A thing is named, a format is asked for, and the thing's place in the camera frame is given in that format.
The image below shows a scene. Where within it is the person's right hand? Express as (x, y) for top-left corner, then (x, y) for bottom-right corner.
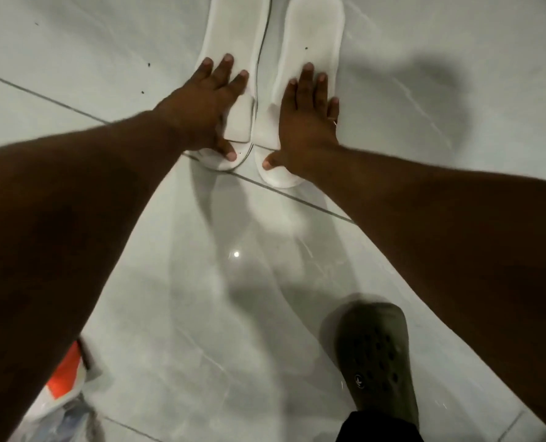
(262, 62), (340, 181)

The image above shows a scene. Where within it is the person's left hand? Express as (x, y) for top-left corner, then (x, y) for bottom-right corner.
(154, 53), (250, 162)

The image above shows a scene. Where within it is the white slipper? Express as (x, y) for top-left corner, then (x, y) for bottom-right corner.
(253, 0), (346, 188)
(183, 0), (272, 172)

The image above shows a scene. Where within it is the person's left forearm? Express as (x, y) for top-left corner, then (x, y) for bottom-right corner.
(0, 109), (188, 442)

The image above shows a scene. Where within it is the person's right forearm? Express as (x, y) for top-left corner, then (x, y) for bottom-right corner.
(306, 143), (546, 439)

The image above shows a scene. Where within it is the dark green clog shoe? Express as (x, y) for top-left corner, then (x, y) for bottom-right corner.
(335, 302), (420, 429)

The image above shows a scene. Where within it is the orange and white plastic packet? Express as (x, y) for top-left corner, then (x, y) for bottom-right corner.
(24, 339), (92, 421)

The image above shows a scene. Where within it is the black trouser leg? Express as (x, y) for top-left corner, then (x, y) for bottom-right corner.
(336, 411), (425, 442)

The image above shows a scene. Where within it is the clear plastic bag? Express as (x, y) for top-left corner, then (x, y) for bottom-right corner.
(8, 395), (104, 442)

